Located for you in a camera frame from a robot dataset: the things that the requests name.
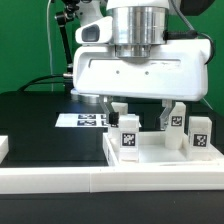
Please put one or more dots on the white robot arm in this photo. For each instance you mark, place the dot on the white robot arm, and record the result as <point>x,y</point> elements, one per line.
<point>129,52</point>

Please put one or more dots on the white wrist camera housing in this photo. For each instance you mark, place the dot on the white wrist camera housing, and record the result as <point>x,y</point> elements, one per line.
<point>97,32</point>

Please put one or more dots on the white square table top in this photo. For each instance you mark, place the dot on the white square table top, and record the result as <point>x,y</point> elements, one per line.
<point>152,152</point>

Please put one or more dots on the white front fence wall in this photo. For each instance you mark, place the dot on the white front fence wall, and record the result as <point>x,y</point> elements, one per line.
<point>110,179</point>

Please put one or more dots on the white left fence wall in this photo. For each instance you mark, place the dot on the white left fence wall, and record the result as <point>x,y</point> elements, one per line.
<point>4,148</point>

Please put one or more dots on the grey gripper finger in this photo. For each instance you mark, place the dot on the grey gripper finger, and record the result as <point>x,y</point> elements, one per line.
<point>163,119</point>
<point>112,117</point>

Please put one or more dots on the white fence wall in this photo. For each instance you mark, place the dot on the white fence wall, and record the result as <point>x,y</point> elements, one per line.
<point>110,179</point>
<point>4,148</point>

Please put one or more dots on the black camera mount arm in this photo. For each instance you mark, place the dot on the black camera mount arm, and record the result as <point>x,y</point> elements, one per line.
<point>62,18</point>

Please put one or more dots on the white sheet with markers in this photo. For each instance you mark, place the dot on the white sheet with markers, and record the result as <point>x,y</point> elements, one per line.
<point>76,120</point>

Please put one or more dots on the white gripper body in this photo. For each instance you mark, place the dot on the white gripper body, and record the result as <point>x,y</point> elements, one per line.
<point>176,70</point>

